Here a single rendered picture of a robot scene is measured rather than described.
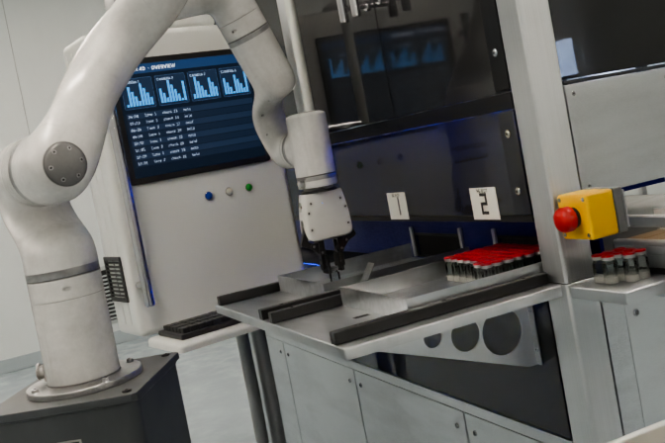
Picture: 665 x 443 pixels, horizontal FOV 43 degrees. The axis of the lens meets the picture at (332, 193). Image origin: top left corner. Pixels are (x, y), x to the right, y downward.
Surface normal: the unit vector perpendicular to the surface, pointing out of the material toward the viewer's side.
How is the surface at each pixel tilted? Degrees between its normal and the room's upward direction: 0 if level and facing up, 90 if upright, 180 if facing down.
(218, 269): 90
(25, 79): 90
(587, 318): 90
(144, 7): 114
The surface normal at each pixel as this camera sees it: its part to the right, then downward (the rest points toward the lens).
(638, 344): 0.40, -0.03
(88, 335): 0.59, -0.07
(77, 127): 0.69, -0.49
